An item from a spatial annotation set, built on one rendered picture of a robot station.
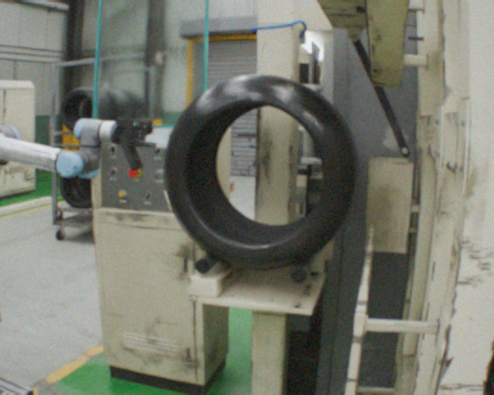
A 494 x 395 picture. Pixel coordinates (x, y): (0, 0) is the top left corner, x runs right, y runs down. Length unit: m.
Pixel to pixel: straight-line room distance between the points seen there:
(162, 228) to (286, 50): 0.96
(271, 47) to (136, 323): 1.41
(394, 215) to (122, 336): 1.45
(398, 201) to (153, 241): 1.10
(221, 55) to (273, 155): 9.57
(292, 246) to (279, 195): 0.40
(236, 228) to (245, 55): 9.48
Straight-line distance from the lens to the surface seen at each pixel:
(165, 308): 2.32
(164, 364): 2.46
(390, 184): 1.63
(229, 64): 11.16
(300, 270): 1.40
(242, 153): 11.01
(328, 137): 1.33
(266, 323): 1.89
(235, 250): 1.42
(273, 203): 1.75
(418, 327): 0.92
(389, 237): 1.66
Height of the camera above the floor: 1.33
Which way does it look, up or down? 9 degrees down
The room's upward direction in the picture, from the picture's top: 1 degrees clockwise
